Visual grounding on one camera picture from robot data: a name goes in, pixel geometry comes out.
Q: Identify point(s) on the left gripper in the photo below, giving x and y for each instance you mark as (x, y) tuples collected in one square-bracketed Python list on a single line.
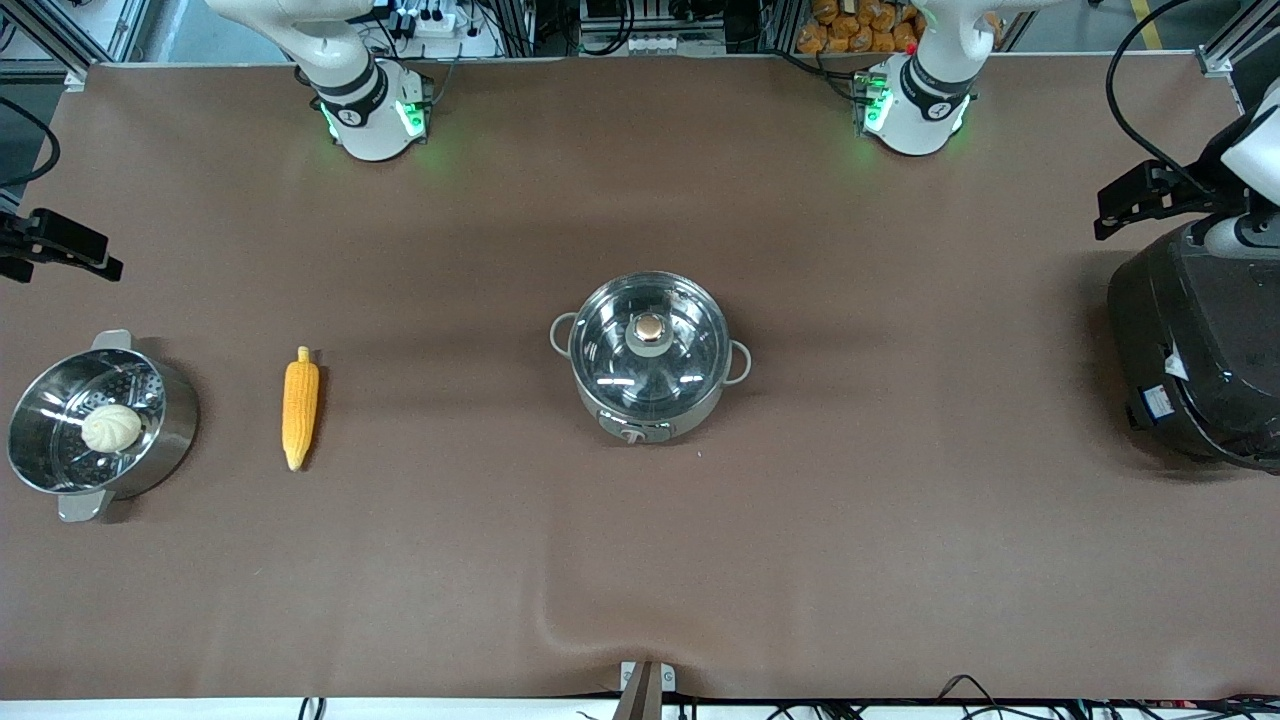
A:
[(1190, 197)]

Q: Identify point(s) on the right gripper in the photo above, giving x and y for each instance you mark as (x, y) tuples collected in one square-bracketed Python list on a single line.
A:
[(40, 240)]

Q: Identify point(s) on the clear glass bowl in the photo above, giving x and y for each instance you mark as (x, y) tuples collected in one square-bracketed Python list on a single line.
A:
[(650, 345)]

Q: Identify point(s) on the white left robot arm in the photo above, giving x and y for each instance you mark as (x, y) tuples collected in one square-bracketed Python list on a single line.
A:
[(920, 95)]

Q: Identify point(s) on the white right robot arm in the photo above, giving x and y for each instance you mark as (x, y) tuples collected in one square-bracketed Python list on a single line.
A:
[(365, 95)]

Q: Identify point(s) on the stainless steel steamer pot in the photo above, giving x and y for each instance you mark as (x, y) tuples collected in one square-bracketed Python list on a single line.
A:
[(60, 465)]

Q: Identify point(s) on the yellow corn cob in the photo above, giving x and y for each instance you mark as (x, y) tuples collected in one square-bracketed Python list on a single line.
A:
[(299, 405)]

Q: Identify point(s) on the white steamed bun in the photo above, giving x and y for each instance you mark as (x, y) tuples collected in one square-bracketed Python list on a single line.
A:
[(111, 428)]

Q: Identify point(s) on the bin of orange breads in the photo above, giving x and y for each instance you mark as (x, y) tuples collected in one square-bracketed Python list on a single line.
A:
[(858, 25)]

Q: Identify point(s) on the white power strip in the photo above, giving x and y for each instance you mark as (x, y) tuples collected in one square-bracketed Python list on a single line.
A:
[(432, 22), (652, 45)]

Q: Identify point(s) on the aluminium frame profile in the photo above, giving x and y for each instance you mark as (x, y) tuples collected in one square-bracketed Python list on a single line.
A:
[(75, 35), (1240, 40)]

